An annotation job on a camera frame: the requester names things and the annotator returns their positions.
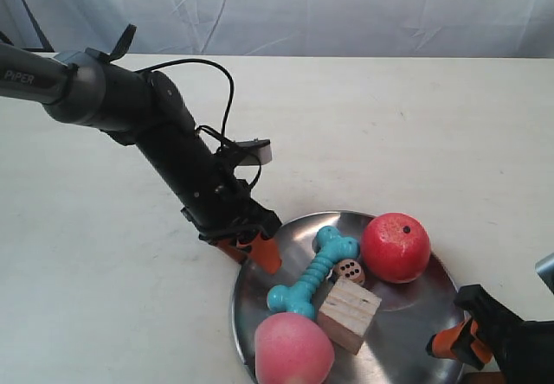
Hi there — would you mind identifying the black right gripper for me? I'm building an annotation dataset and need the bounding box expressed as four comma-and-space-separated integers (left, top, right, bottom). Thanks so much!
426, 285, 553, 383

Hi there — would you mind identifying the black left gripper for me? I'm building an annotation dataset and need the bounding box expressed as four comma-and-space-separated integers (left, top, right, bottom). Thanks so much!
136, 122, 282, 274

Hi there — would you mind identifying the large round metal plate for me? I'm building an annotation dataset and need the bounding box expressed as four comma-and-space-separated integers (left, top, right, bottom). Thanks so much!
230, 210, 464, 383

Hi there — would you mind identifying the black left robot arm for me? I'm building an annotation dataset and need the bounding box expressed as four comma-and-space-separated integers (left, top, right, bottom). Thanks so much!
1, 25, 281, 273

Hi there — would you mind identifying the teal toy dog bone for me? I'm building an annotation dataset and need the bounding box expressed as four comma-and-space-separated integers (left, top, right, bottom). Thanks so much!
267, 226, 360, 320

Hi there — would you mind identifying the small wooden die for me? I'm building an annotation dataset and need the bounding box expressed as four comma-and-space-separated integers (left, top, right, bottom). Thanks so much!
332, 259, 365, 285

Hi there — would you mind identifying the pink toy peach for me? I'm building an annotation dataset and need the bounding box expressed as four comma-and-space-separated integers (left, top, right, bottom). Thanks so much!
254, 312, 335, 383

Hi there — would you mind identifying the wooden cube block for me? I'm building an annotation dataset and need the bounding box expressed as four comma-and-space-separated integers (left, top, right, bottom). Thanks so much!
316, 277, 382, 355

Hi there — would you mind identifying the red toy apple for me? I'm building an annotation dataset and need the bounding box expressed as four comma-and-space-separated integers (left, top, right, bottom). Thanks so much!
360, 213, 431, 284

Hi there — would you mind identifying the white backdrop curtain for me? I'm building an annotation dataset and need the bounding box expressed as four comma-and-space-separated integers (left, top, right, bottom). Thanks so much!
1, 0, 553, 58

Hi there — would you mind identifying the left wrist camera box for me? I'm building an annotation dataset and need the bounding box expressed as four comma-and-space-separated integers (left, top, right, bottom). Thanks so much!
237, 138, 273, 166

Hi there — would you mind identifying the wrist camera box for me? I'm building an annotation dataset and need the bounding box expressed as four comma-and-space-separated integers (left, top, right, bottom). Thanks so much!
535, 253, 554, 293
237, 138, 273, 166

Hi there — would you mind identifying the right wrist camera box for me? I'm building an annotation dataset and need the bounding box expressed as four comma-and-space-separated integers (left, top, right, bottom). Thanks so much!
535, 253, 554, 293

